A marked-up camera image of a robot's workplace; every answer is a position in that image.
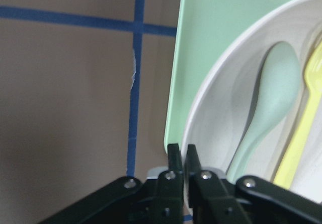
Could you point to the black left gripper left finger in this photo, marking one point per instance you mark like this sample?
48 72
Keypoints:
128 200

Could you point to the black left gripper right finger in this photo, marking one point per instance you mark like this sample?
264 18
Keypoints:
250 200

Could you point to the white round plate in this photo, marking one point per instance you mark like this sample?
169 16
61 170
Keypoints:
225 103

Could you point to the yellow plastic fork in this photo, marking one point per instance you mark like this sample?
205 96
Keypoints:
291 159

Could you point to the mint green plastic spoon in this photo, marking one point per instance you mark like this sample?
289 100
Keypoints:
278 89

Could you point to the mint green tray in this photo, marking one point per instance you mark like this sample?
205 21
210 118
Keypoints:
205 29

